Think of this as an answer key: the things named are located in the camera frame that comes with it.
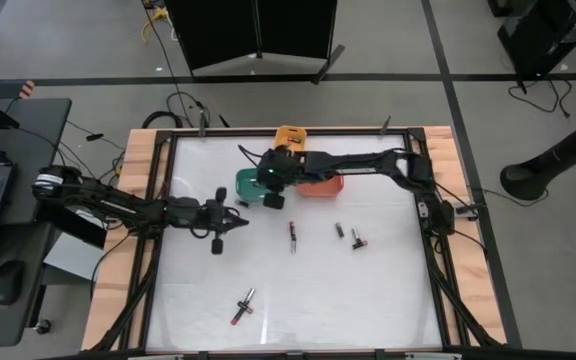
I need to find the teal plastic bin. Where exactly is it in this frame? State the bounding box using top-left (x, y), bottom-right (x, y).
top-left (235, 168), bottom-right (272, 204)

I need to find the black computer mouse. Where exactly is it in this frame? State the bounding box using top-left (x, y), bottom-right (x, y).
top-left (0, 259), bottom-right (27, 306)

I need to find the black screen foot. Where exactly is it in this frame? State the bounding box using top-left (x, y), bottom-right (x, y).
top-left (309, 43), bottom-right (347, 85)

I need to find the thick black floor cable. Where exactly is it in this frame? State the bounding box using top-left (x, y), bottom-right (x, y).
top-left (141, 92), bottom-right (184, 130)

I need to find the orange plastic bin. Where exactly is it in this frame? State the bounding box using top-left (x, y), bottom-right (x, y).
top-left (295, 174), bottom-right (345, 199)

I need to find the dark slab with striped end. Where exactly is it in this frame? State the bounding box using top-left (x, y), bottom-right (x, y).
top-left (0, 78), bottom-right (36, 100)

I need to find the grey box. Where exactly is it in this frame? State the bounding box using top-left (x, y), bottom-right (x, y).
top-left (42, 230), bottom-right (107, 287)

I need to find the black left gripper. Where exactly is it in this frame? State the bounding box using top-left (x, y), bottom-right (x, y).
top-left (197, 187), bottom-right (250, 255)

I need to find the black table frame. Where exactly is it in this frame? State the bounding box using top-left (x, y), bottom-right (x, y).
top-left (87, 127), bottom-right (504, 354)

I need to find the black floor stand post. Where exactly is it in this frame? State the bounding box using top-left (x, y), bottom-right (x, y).
top-left (499, 109), bottom-right (576, 202)

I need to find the black control box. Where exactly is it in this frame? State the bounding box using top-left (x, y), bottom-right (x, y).
top-left (35, 199), bottom-right (107, 249)

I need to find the black computer tower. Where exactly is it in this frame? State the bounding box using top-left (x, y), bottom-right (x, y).
top-left (496, 0), bottom-right (576, 79)

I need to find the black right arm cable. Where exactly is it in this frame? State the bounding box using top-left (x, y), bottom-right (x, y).
top-left (236, 143), bottom-right (265, 169)

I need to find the yellow floor cable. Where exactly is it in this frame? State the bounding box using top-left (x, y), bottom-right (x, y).
top-left (140, 5), bottom-right (170, 44)

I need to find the black desk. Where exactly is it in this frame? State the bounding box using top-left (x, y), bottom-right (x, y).
top-left (0, 97), bottom-right (73, 349)

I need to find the yellow plastic bin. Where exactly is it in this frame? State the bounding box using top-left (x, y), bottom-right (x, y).
top-left (273, 125), bottom-right (308, 154)

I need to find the black folding screen panel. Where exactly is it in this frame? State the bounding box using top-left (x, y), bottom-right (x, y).
top-left (164, 0), bottom-right (260, 72)
top-left (256, 0), bottom-right (340, 61)

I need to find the wooden table board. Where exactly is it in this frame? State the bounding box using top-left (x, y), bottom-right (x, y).
top-left (81, 125), bottom-right (508, 351)

